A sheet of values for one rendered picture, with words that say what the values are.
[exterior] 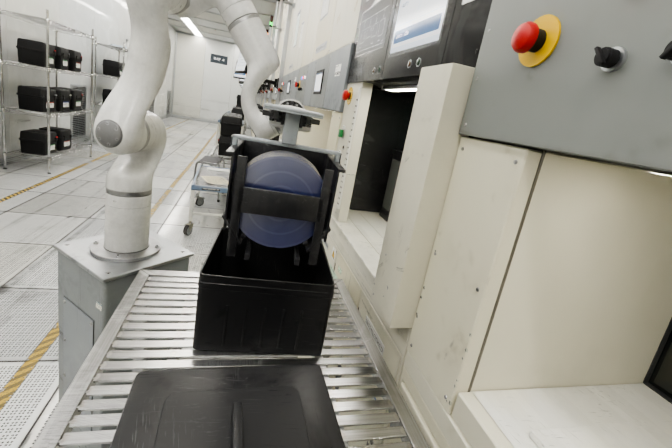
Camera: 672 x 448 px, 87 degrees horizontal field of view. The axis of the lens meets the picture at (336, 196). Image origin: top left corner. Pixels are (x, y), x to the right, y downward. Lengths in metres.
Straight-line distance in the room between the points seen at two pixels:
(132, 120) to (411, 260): 0.79
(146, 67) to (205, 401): 0.83
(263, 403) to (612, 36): 0.64
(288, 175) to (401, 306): 0.36
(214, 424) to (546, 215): 0.56
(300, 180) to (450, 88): 0.33
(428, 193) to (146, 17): 0.81
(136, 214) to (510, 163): 0.99
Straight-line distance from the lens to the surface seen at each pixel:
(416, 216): 0.70
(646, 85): 0.48
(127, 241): 1.21
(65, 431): 0.75
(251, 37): 1.03
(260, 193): 0.71
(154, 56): 1.11
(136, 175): 1.16
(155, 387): 0.63
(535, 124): 0.56
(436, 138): 0.68
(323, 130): 2.87
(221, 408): 0.59
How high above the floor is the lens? 1.28
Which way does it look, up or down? 13 degrees down
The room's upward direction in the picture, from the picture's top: 10 degrees clockwise
